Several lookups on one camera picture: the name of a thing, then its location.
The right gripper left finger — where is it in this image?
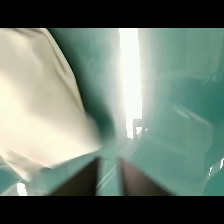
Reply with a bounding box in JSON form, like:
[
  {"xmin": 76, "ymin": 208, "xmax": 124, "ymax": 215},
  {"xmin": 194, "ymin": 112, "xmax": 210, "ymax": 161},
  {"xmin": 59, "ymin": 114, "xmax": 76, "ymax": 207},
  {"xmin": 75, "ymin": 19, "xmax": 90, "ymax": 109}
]
[{"xmin": 49, "ymin": 157, "xmax": 101, "ymax": 197}]

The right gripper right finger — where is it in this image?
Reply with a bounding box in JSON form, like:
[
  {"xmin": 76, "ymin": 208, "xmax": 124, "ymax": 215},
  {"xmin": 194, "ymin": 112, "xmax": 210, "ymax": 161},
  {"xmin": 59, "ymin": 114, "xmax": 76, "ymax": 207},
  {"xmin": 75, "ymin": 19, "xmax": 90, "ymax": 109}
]
[{"xmin": 117, "ymin": 157, "xmax": 175, "ymax": 197}]

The white T-shirt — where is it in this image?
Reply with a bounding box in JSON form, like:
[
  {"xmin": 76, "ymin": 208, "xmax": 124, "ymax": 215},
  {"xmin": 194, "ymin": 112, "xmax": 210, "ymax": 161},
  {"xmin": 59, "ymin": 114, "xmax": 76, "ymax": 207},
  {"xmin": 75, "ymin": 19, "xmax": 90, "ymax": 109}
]
[{"xmin": 0, "ymin": 28, "xmax": 103, "ymax": 183}]

